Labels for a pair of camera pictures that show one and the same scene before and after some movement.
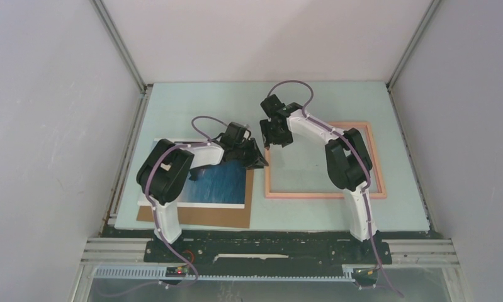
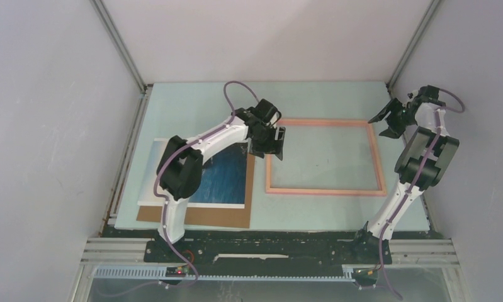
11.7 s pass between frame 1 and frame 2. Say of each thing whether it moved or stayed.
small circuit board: stayed
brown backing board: stayed
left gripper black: moved
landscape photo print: stayed
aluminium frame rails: stayed
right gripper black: moved
